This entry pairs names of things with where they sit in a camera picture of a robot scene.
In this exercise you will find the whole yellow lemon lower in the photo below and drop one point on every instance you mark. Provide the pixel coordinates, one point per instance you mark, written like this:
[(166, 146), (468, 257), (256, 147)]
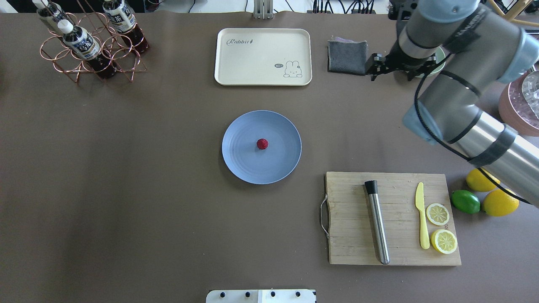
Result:
[(498, 203)]

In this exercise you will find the tea bottle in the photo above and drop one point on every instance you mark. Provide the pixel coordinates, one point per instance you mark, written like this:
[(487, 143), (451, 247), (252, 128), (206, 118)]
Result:
[(50, 14), (86, 48), (123, 20)]

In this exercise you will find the copper wire bottle rack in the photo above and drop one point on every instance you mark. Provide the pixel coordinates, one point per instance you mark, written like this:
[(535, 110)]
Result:
[(103, 43)]

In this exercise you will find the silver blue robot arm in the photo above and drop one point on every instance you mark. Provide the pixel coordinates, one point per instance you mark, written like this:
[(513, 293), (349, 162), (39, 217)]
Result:
[(485, 48)]

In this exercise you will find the whole yellow lemon upper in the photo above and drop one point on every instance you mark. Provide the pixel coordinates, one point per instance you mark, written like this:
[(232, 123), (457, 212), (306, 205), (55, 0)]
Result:
[(481, 181)]

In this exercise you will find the blue plate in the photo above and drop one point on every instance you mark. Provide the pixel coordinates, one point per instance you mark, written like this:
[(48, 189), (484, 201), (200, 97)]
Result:
[(256, 166)]

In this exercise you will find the green small bowl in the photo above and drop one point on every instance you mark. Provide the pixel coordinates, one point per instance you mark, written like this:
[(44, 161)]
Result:
[(438, 65)]

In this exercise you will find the white mounting plate with screws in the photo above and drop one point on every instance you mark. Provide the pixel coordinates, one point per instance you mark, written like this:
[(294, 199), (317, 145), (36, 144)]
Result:
[(293, 295)]

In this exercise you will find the wooden banana stand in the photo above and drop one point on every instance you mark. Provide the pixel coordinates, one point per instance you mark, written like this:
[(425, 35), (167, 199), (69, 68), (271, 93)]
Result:
[(513, 12)]

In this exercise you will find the steel muddler black tip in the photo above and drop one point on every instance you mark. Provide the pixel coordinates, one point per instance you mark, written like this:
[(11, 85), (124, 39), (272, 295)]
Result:
[(377, 219)]

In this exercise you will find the lemon half lower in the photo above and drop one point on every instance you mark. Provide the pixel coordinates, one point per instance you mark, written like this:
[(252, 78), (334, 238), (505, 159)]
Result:
[(444, 241)]

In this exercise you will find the wooden cutting board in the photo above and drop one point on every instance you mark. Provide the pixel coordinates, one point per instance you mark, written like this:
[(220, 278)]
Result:
[(351, 237)]

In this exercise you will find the whole yellow lemon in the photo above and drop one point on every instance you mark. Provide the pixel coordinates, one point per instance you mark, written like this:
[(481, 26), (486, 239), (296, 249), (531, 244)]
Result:
[(498, 203), (481, 181)]

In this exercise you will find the red strawberry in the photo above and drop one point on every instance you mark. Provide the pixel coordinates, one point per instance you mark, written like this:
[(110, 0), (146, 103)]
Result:
[(262, 144)]

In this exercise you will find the clear plastic ice cubes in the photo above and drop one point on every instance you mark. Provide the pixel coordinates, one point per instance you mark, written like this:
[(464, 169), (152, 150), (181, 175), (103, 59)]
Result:
[(530, 91)]

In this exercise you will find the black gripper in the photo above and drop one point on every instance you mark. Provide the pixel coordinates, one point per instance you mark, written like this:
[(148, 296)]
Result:
[(403, 59)]

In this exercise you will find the yellow plastic knife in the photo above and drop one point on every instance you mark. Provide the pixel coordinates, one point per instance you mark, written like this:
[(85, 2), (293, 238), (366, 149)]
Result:
[(420, 206)]

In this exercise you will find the tea bottle right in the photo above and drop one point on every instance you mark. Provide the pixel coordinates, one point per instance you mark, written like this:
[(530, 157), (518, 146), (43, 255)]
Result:
[(123, 20)]

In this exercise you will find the tea bottle middle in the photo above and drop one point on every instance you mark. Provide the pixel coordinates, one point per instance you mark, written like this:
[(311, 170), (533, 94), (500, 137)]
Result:
[(86, 48)]

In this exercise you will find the lemon slice upper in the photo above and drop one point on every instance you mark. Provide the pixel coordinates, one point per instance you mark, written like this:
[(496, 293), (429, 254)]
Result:
[(437, 214)]

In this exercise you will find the cream rabbit tray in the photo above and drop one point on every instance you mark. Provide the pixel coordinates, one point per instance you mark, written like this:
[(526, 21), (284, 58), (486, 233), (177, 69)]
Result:
[(263, 57)]

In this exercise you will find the grey folded cloth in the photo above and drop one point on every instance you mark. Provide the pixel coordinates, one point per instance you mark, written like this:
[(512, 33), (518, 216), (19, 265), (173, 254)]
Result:
[(347, 56)]

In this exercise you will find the aluminium frame post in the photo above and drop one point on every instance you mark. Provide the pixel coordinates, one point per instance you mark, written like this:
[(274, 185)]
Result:
[(263, 9)]

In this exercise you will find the tea bottle left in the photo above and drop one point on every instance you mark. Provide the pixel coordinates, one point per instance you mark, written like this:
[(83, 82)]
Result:
[(50, 14)]

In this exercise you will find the pink bowl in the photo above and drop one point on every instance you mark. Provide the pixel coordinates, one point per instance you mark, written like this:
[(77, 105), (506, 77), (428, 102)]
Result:
[(515, 111)]

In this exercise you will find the green lime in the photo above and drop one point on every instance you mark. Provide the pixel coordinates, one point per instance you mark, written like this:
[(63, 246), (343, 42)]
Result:
[(465, 201)]

